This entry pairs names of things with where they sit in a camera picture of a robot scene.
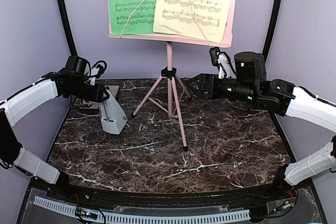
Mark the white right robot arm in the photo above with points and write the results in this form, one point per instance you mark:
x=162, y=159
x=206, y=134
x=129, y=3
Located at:
x=277, y=96

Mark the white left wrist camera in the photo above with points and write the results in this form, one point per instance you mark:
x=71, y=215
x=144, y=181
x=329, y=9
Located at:
x=97, y=70

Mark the black frame post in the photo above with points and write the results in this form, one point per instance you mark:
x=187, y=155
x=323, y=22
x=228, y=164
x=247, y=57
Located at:
x=271, y=28
x=66, y=26

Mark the green paper sheet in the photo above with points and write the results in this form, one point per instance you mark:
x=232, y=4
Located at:
x=133, y=18

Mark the black right frame post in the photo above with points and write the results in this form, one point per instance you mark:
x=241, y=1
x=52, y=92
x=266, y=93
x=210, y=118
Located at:
x=271, y=28

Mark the black front rail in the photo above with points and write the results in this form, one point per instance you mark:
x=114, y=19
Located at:
x=255, y=198

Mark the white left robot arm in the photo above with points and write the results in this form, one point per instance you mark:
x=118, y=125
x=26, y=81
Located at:
x=76, y=79

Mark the grey cable duct strip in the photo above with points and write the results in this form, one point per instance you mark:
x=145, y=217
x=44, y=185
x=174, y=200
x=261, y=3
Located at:
x=140, y=215

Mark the yellow paper sheet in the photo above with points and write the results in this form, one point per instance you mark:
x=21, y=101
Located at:
x=200, y=19

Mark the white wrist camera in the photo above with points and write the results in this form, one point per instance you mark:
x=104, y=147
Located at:
x=97, y=70
x=223, y=62

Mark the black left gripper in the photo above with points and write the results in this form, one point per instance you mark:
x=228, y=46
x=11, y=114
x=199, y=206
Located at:
x=97, y=95

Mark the floral patterned coaster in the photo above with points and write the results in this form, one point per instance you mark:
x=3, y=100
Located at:
x=85, y=104

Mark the white metronome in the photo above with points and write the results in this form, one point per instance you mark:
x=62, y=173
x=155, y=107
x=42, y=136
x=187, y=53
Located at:
x=113, y=117

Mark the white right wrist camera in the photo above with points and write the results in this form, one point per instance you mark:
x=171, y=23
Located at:
x=223, y=62

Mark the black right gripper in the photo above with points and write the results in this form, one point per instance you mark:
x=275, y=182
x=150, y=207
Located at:
x=205, y=78

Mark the black left frame post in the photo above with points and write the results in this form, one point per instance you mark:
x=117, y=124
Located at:
x=66, y=26

